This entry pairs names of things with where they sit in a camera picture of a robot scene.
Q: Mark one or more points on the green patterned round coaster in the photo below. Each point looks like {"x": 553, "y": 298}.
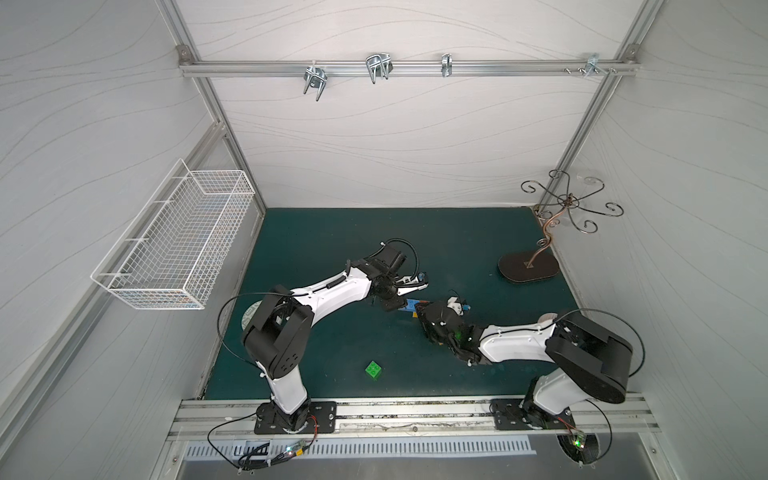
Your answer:
{"x": 249, "y": 314}

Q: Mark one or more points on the blue 2x4 lego brick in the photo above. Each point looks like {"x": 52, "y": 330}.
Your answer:
{"x": 412, "y": 305}

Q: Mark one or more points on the white wire basket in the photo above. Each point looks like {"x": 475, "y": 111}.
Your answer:
{"x": 171, "y": 253}

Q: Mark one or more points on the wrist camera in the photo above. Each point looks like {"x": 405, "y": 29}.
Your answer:
{"x": 458, "y": 305}
{"x": 408, "y": 284}

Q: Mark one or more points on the white slotted cable duct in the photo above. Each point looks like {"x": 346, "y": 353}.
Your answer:
{"x": 372, "y": 447}

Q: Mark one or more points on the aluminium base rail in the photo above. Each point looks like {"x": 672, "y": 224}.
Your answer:
{"x": 402, "y": 417}

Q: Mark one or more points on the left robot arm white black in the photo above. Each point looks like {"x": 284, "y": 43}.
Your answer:
{"x": 276, "y": 336}

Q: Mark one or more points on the pink ribbed round coaster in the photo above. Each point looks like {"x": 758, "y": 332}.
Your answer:
{"x": 546, "y": 319}

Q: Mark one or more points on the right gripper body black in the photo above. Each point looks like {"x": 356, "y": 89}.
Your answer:
{"x": 432, "y": 318}

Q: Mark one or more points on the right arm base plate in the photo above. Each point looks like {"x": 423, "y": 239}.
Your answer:
{"x": 519, "y": 415}

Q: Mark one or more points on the green 2x2 lego brick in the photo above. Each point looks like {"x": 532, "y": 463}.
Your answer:
{"x": 373, "y": 370}

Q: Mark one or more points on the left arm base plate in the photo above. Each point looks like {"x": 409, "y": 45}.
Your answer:
{"x": 310, "y": 416}

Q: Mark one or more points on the aluminium cross bar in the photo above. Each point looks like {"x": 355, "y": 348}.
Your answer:
{"x": 401, "y": 68}

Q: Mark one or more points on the metal ornament stand dark base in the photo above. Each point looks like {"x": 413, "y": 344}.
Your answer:
{"x": 541, "y": 264}

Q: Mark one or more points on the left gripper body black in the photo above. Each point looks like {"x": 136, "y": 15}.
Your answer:
{"x": 392, "y": 289}

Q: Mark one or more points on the metal clamp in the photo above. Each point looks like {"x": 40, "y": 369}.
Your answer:
{"x": 446, "y": 65}
{"x": 591, "y": 67}
{"x": 379, "y": 65}
{"x": 315, "y": 78}

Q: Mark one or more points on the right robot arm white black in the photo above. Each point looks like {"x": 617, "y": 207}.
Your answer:
{"x": 591, "y": 361}

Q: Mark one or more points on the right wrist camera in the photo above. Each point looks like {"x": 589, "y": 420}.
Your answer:
{"x": 458, "y": 305}

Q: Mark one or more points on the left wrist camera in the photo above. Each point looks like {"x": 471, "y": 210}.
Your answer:
{"x": 408, "y": 284}

